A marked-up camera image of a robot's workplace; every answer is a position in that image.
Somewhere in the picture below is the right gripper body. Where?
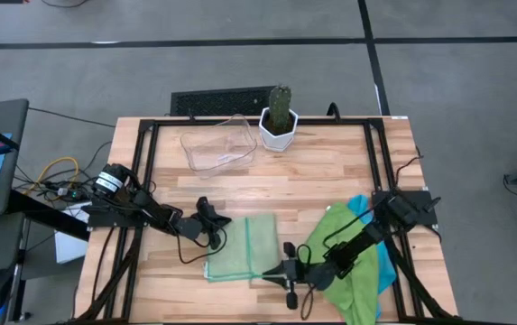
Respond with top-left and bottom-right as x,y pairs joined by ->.
297,260 -> 338,293

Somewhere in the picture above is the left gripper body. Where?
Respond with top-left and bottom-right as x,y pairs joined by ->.
177,215 -> 210,242

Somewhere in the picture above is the bright green microfiber towel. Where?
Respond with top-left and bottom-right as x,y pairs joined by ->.
305,201 -> 380,325

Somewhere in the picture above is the blue microfiber towel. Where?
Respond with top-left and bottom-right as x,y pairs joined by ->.
346,193 -> 398,320

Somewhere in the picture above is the clear plastic bin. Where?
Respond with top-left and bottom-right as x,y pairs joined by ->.
180,113 -> 258,180

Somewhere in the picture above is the white plant pot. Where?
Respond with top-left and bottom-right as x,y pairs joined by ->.
258,107 -> 300,153

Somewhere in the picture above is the white box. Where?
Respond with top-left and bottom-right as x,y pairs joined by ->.
54,201 -> 92,265

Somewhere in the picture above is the green cactus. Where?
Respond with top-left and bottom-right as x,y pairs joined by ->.
268,84 -> 293,135

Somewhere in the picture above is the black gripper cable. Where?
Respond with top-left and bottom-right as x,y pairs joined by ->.
297,243 -> 316,321
175,220 -> 228,265

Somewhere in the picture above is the yellow cable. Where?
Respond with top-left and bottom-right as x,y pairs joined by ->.
23,156 -> 80,198

